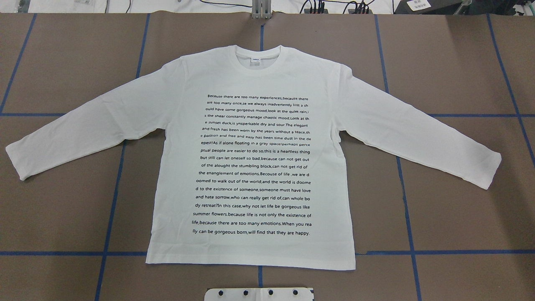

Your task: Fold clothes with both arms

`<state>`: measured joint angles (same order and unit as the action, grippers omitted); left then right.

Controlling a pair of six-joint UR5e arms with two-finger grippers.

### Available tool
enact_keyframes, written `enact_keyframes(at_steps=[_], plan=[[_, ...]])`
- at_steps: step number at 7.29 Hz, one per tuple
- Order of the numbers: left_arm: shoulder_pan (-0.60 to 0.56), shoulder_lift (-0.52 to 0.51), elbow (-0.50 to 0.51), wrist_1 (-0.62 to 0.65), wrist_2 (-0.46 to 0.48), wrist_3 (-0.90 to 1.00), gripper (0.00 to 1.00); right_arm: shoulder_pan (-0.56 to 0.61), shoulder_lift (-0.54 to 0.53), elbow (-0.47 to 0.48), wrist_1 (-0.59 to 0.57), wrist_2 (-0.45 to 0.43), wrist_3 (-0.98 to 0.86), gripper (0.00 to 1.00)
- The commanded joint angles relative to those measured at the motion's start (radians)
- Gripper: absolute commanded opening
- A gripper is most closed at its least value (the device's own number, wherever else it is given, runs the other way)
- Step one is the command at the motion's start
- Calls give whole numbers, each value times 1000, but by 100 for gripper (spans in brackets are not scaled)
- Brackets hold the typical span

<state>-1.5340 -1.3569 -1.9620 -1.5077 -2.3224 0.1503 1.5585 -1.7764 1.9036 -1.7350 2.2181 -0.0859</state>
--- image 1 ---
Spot aluminium frame post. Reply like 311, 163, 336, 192
252, 0, 273, 19

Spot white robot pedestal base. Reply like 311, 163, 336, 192
204, 287, 315, 301

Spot white long-sleeve printed shirt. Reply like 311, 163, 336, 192
6, 46, 501, 270

